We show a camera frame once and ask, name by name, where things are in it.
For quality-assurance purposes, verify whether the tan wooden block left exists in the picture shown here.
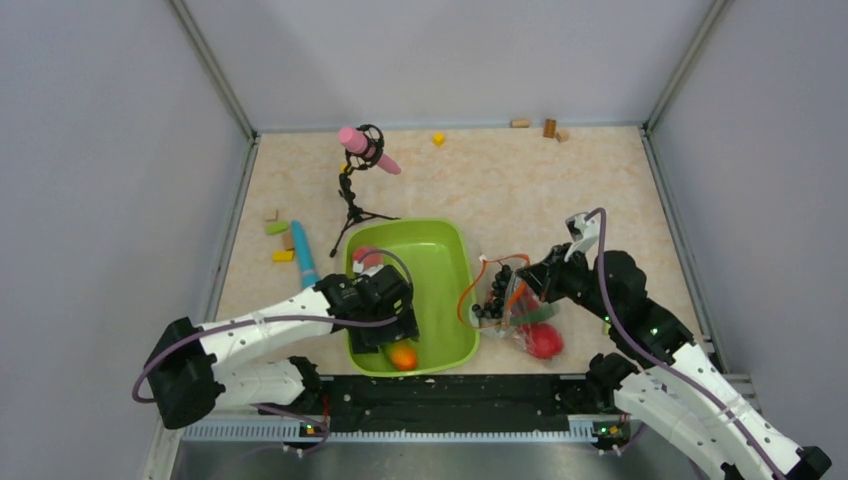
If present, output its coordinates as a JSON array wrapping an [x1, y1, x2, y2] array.
[[282, 230, 295, 251]]

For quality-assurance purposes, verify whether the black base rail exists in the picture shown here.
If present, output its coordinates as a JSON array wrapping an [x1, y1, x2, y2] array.
[[287, 374, 620, 434]]

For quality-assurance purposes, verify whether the black grape bunch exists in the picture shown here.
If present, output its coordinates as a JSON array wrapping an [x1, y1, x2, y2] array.
[[471, 264, 513, 325]]

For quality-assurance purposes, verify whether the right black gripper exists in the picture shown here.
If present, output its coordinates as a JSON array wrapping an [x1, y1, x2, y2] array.
[[516, 241, 618, 323]]

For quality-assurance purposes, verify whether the green orange mango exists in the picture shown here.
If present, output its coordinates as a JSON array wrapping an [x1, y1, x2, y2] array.
[[383, 340, 419, 372]]

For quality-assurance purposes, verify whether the pink peach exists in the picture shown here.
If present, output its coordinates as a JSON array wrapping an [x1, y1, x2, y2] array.
[[352, 246, 384, 270]]

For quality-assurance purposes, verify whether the pink toy microphone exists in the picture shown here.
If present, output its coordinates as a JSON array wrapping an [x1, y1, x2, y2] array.
[[337, 124, 402, 175]]

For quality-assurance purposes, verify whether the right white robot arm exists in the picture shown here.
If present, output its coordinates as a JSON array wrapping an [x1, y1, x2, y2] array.
[[514, 208, 832, 479]]

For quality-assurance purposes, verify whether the yellow rectangular block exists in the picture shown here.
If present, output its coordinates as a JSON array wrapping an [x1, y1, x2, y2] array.
[[271, 250, 295, 263]]

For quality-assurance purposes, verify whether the brown wooden block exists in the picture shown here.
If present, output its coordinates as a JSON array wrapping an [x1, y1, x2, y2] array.
[[542, 119, 557, 138]]

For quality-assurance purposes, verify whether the clear zip top bag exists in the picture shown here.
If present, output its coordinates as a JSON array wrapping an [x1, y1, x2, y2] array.
[[456, 253, 565, 359]]

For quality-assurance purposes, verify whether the red tomato with stem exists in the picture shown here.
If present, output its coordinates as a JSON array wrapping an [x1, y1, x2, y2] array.
[[525, 323, 564, 360]]

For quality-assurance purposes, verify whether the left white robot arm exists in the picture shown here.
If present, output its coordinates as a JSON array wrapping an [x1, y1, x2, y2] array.
[[138, 265, 418, 430]]

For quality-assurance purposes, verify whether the green cylinder block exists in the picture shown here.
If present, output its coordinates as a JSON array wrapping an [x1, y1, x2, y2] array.
[[264, 221, 289, 236]]

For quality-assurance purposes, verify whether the green plastic tray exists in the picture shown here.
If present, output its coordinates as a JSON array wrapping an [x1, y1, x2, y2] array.
[[343, 218, 480, 376]]

